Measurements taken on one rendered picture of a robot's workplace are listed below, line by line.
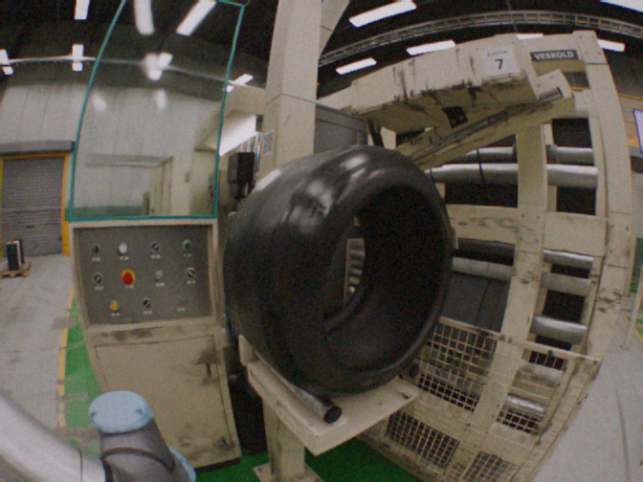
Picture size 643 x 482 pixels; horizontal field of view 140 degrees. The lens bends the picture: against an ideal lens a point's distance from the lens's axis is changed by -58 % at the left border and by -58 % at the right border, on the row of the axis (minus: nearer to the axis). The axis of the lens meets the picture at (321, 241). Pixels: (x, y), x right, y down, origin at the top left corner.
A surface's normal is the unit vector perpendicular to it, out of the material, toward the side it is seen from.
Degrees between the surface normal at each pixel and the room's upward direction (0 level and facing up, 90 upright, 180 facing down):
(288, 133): 90
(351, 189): 82
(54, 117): 90
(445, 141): 90
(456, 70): 90
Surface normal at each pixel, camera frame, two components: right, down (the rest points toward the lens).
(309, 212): -0.08, -0.31
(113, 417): -0.04, -1.00
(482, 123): -0.80, 0.04
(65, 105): 0.73, 0.11
